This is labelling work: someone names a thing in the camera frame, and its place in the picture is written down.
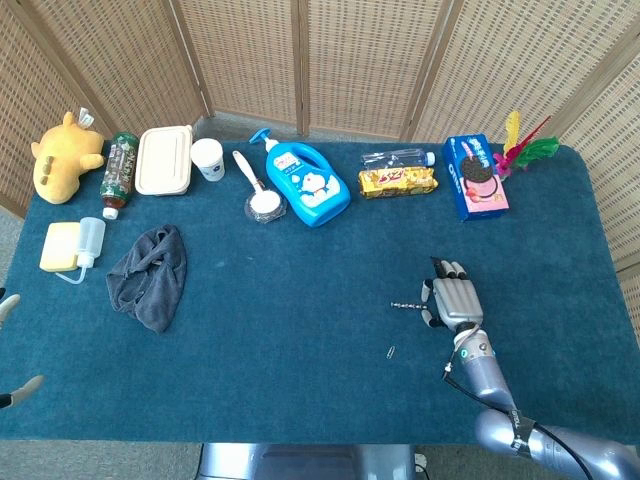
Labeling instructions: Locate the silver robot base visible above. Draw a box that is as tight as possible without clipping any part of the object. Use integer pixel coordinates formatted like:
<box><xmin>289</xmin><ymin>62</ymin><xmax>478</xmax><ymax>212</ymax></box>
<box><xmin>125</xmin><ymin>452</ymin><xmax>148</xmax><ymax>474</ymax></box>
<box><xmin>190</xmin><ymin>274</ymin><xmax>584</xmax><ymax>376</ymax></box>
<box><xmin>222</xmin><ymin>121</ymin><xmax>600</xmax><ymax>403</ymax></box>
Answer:
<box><xmin>195</xmin><ymin>442</ymin><xmax>426</xmax><ymax>480</ymax></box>

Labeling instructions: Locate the dark grey cloth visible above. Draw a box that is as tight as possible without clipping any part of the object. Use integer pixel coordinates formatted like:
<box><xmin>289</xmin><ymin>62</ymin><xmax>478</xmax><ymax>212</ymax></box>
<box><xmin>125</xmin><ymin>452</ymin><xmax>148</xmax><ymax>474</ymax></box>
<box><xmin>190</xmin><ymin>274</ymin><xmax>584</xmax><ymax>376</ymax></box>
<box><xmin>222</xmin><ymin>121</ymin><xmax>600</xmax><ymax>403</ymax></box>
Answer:
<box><xmin>105</xmin><ymin>224</ymin><xmax>188</xmax><ymax>335</ymax></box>

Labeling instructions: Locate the yellow biscuit pack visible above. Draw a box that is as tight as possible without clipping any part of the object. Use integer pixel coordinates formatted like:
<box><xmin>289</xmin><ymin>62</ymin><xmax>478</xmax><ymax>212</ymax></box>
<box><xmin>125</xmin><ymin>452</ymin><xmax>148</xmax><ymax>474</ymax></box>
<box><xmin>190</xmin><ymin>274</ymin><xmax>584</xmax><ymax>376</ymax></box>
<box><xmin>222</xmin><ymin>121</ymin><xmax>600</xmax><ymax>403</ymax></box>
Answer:
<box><xmin>357</xmin><ymin>166</ymin><xmax>440</xmax><ymax>200</ymax></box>

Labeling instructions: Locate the yellow sponge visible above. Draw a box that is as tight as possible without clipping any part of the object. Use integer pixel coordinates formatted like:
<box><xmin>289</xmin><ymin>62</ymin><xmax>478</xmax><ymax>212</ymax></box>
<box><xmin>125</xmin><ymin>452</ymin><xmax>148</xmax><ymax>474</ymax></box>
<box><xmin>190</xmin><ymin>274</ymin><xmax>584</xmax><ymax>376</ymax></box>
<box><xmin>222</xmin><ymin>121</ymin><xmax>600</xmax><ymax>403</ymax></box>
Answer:
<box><xmin>39</xmin><ymin>222</ymin><xmax>82</xmax><ymax>274</ymax></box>

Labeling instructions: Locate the woven bamboo folding screen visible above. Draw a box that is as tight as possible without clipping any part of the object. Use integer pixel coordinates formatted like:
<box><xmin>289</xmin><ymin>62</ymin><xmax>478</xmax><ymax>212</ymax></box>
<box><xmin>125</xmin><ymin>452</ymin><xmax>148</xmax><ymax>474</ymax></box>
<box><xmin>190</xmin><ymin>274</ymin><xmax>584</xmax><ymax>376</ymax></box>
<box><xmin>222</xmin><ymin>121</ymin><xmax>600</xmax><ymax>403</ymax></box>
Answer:
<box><xmin>0</xmin><ymin>0</ymin><xmax>640</xmax><ymax>355</ymax></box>

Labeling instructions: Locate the clear empty water bottle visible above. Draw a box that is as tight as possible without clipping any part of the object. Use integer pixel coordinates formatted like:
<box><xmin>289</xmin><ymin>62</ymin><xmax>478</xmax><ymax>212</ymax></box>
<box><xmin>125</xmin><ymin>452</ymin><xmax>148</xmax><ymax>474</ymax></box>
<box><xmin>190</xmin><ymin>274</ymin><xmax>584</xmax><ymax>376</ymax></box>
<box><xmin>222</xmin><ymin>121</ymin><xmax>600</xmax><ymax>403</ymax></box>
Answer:
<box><xmin>360</xmin><ymin>148</ymin><xmax>437</xmax><ymax>168</ymax></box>

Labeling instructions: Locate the white handled dish brush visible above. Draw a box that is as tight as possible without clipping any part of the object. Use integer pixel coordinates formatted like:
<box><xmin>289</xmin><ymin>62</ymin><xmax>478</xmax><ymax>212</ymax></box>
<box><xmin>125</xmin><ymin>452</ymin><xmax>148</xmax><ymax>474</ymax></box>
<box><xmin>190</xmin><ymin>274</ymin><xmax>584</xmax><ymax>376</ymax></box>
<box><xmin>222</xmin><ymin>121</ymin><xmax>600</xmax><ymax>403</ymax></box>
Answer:
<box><xmin>231</xmin><ymin>150</ymin><xmax>289</xmax><ymax>225</ymax></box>

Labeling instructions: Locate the blue Oreo box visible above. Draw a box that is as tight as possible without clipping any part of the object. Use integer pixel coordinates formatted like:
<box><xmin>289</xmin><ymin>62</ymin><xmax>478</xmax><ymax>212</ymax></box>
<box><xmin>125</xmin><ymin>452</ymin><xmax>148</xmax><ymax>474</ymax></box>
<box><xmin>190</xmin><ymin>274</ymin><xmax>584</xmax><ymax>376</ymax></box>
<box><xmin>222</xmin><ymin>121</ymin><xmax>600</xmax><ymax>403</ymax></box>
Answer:
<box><xmin>441</xmin><ymin>132</ymin><xmax>511</xmax><ymax>223</ymax></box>

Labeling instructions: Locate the green tea bottle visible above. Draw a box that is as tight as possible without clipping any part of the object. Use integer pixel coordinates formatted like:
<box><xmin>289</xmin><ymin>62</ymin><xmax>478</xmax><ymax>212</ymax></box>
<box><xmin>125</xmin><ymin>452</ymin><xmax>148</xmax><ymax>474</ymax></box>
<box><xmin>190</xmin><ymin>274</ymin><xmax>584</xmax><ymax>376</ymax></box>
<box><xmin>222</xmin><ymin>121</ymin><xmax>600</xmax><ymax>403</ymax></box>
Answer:
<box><xmin>99</xmin><ymin>131</ymin><xmax>141</xmax><ymax>221</ymax></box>

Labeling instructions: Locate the translucent squeeze wash bottle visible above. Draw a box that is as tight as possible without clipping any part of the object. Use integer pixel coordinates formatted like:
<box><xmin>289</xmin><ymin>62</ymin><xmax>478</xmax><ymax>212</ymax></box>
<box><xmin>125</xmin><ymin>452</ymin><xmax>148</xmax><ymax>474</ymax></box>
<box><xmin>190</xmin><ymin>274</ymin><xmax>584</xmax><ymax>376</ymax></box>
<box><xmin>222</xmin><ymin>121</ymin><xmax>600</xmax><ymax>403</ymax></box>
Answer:
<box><xmin>53</xmin><ymin>216</ymin><xmax>107</xmax><ymax>286</ymax></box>

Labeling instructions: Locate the blue table mat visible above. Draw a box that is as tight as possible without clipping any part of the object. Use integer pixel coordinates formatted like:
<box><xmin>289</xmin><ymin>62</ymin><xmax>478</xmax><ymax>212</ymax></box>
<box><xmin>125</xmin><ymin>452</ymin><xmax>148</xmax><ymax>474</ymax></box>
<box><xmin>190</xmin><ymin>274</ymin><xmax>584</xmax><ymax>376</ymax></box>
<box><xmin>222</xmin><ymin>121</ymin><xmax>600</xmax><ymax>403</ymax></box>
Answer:
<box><xmin>0</xmin><ymin>140</ymin><xmax>640</xmax><ymax>447</ymax></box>

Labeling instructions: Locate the white paper cup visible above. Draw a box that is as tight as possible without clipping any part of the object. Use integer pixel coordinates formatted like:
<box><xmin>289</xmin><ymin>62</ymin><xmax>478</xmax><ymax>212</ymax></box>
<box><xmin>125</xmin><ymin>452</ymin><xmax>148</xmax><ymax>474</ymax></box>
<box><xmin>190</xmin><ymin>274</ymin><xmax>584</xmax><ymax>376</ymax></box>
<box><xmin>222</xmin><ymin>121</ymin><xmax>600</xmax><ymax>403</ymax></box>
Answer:
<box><xmin>189</xmin><ymin>137</ymin><xmax>226</xmax><ymax>182</ymax></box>

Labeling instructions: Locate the yellow plush toy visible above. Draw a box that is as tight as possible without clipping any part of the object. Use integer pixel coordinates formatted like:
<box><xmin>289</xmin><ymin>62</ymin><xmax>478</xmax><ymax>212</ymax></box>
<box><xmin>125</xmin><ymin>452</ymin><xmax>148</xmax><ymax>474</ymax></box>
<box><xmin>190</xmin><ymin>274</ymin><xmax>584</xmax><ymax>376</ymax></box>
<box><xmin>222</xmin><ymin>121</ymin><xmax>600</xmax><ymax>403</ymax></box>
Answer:
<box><xmin>30</xmin><ymin>107</ymin><xmax>106</xmax><ymax>205</ymax></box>

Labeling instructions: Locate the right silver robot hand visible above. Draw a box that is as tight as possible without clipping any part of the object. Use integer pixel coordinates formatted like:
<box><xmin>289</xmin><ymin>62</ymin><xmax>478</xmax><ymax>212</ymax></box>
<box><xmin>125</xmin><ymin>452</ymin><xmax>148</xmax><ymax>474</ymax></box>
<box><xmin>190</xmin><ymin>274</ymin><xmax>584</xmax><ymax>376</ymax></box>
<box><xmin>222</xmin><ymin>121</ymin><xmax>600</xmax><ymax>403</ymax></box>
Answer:
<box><xmin>420</xmin><ymin>256</ymin><xmax>485</xmax><ymax>332</ymax></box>

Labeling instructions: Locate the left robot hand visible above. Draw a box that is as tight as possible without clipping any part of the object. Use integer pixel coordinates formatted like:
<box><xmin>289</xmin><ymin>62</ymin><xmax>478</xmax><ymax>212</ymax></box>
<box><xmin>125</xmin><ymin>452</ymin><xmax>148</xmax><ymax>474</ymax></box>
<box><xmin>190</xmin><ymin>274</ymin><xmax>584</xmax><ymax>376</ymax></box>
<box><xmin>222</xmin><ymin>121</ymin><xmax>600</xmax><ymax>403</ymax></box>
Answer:
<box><xmin>0</xmin><ymin>286</ymin><xmax>45</xmax><ymax>412</ymax></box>

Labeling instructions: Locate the beige lunch box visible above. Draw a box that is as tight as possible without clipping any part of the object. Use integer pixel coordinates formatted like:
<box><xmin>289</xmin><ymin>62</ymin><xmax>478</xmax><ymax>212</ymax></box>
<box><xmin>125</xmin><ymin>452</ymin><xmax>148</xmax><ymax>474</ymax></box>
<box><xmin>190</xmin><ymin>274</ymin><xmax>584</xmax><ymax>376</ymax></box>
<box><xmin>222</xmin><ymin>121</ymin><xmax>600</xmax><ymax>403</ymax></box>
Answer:
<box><xmin>134</xmin><ymin>124</ymin><xmax>195</xmax><ymax>197</ymax></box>

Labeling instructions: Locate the colourful feather shuttlecock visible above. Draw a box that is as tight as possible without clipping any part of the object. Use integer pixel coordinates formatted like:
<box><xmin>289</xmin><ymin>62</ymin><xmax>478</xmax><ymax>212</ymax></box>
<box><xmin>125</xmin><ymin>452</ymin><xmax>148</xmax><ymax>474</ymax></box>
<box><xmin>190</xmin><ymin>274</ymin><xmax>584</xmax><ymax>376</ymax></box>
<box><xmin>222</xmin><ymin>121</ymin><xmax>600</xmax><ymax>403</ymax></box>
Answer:
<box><xmin>492</xmin><ymin>110</ymin><xmax>561</xmax><ymax>180</ymax></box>

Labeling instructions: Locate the blue detergent pump bottle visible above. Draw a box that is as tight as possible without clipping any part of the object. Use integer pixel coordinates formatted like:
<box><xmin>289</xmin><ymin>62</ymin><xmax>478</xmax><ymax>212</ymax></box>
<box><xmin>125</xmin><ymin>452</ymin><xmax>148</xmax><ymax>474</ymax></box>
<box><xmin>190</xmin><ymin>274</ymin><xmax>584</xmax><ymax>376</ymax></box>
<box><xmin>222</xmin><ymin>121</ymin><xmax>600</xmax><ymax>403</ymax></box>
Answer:
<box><xmin>249</xmin><ymin>128</ymin><xmax>352</xmax><ymax>229</ymax></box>

